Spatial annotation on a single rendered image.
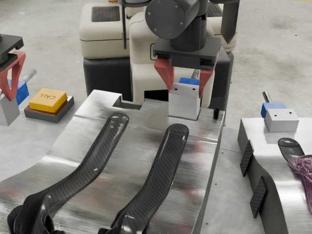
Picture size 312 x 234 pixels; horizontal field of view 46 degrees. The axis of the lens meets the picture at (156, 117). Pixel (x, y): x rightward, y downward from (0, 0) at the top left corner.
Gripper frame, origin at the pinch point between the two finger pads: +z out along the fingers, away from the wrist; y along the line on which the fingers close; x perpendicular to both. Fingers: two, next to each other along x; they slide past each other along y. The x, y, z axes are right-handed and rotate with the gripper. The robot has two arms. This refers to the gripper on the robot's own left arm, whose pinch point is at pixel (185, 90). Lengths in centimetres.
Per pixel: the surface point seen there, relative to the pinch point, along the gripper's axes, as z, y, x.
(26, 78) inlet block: -1.4, -28.4, -5.1
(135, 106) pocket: 6.0, -10.1, 1.1
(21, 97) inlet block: -0.6, -26.8, -9.7
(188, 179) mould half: 4.5, 4.0, -16.3
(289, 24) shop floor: 101, 37, 273
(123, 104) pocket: 5.9, -12.6, 1.1
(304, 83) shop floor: 98, 46, 172
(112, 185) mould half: 3.3, -6.1, -21.2
